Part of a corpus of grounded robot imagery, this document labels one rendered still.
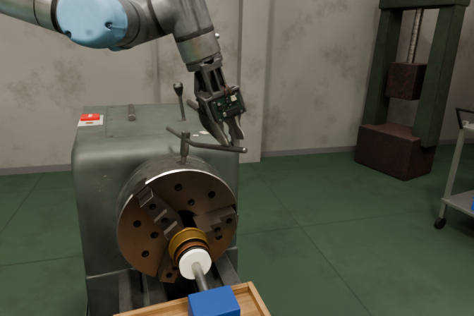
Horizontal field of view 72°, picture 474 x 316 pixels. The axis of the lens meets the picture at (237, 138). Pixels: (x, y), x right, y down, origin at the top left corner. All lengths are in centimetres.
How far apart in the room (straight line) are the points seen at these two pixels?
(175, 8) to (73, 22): 18
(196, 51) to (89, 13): 20
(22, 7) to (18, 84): 360
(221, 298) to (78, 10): 50
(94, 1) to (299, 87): 399
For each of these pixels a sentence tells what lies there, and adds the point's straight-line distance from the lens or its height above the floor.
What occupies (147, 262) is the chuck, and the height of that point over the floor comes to 99.
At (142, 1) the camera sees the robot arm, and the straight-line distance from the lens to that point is 61.
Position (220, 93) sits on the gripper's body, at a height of 145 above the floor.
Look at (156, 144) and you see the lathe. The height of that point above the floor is 124.
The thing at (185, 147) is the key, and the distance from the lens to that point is 82.
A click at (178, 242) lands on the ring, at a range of 77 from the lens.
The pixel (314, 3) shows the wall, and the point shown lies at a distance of 439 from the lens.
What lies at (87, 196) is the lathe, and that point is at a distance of 98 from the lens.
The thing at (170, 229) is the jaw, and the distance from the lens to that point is 78.
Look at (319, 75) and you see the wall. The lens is 447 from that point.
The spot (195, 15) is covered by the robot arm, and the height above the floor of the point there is 158.
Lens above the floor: 155
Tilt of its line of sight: 17 degrees down
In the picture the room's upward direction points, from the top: 2 degrees clockwise
